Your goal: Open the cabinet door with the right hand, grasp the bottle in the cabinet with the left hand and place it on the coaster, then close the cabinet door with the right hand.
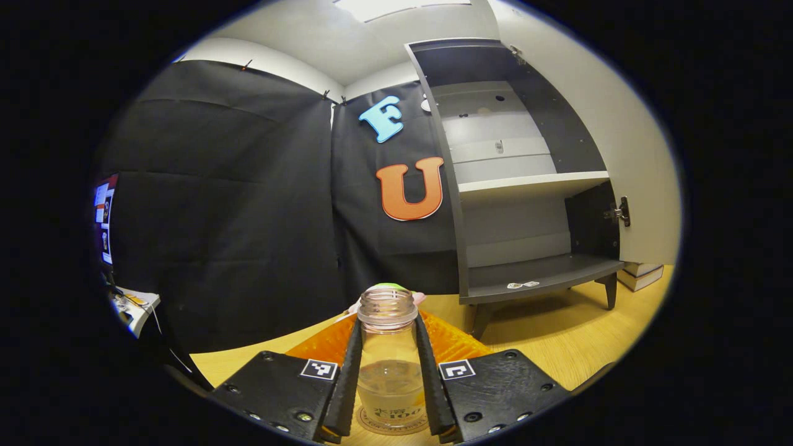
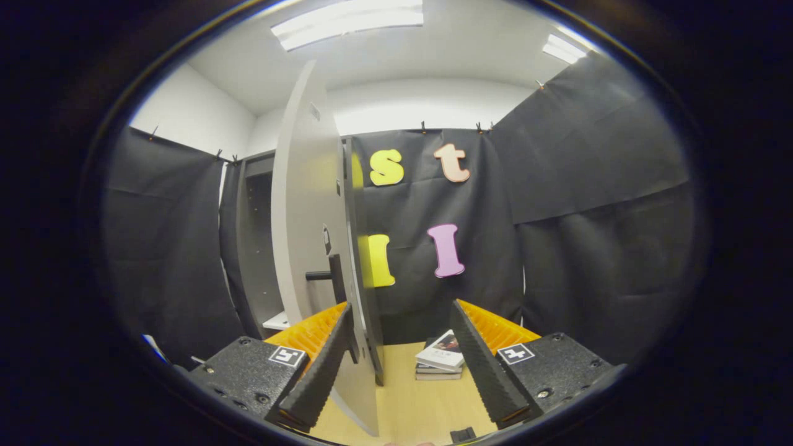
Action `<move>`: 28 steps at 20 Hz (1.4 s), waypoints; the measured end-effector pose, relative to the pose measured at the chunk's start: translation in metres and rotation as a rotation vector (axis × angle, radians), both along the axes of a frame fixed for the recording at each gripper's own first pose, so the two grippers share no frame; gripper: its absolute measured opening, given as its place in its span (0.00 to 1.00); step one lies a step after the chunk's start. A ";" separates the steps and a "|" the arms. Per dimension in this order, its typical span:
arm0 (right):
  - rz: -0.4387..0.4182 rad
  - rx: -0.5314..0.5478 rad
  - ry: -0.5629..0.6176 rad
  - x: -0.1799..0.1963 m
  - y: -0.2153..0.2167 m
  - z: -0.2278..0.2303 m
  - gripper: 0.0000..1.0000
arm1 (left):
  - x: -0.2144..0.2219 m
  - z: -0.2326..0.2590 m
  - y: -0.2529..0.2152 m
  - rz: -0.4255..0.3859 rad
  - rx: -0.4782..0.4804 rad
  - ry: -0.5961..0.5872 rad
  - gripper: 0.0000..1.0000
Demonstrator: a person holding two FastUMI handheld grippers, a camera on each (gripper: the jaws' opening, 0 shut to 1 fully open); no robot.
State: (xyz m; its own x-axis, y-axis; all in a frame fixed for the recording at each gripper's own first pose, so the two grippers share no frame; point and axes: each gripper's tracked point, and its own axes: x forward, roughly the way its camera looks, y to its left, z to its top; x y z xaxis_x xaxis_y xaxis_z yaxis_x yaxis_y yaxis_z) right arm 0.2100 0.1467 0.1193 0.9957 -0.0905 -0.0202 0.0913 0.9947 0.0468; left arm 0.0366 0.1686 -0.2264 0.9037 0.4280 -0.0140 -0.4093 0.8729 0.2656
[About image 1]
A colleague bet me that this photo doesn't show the dark grey cabinet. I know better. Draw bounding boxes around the dark grey cabinet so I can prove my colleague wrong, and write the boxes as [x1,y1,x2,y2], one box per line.
[406,38,631,340]

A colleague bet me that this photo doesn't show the computer monitor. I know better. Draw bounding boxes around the computer monitor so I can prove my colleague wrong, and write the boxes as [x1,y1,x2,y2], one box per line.
[93,173,120,267]

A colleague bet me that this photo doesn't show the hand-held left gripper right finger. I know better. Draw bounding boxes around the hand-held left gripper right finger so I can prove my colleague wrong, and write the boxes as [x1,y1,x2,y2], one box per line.
[414,312,571,444]

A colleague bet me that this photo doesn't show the clear plastic bottle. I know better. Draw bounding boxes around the clear plastic bottle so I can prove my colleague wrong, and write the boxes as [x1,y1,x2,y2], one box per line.
[356,286,428,434]

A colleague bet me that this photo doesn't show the round brown coaster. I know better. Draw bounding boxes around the round brown coaster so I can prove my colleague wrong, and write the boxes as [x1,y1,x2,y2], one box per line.
[356,403,431,436]

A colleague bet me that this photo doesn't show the black backdrop cloth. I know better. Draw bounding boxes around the black backdrop cloth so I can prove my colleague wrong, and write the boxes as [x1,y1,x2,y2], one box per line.
[93,59,462,354]

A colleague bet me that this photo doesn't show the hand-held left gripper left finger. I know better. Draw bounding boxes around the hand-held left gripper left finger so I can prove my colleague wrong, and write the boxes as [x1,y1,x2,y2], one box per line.
[211,316,363,444]

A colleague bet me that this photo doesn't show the pink plush toy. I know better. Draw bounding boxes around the pink plush toy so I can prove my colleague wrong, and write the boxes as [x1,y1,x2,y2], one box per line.
[347,282,428,317]

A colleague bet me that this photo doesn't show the book with tan cover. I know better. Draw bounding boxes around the book with tan cover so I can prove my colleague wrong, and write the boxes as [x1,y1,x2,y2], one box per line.
[618,268,665,292]

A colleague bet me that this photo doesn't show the large ceiling light panel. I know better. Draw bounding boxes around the large ceiling light panel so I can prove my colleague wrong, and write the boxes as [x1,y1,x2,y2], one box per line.
[335,0,471,22]

